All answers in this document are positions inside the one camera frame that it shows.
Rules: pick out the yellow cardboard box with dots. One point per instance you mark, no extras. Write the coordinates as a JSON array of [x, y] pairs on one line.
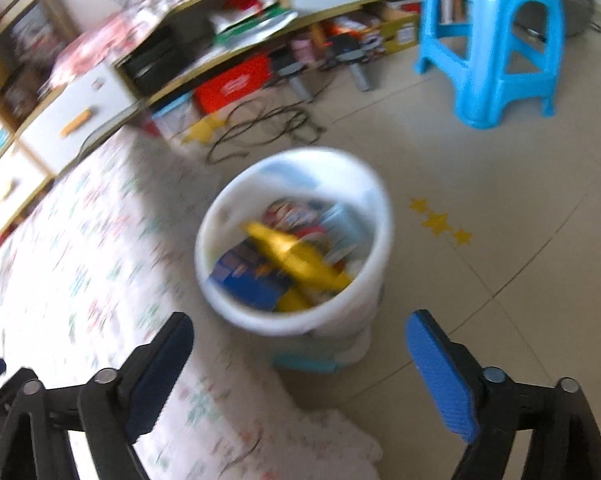
[[400, 32]]

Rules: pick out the framed picture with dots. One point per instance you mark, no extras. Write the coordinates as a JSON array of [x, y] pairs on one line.
[[30, 35]]

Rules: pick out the teal plastic piece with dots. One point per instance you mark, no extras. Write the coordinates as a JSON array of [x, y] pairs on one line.
[[305, 362]]

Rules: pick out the white plastic bin blue marks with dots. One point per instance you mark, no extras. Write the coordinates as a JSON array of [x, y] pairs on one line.
[[350, 325]]

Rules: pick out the yellow snack packet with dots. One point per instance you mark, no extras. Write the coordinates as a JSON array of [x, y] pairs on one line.
[[300, 260]]

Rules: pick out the blue snack box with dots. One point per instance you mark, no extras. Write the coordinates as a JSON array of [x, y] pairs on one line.
[[240, 270]]

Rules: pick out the red box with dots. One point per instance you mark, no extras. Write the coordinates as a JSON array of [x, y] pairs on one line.
[[235, 82]]

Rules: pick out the yellow star sticker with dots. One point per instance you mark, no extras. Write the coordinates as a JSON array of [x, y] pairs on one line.
[[419, 204], [461, 236], [438, 222]]

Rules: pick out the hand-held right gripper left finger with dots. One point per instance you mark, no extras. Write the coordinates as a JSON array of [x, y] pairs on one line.
[[153, 390]]

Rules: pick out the light blue carton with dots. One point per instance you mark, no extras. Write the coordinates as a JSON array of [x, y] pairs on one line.
[[338, 222]]

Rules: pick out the black box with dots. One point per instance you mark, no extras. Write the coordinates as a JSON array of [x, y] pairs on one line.
[[153, 62]]

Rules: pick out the pink cloth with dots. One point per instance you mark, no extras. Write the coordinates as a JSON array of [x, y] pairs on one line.
[[90, 50]]

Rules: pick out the wooden cabinet white drawers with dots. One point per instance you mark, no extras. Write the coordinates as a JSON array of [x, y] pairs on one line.
[[75, 105]]

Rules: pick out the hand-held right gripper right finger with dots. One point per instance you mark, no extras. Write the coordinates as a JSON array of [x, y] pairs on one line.
[[440, 375]]

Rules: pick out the floral tablecloth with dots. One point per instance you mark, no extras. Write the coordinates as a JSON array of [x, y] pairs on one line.
[[80, 260]]

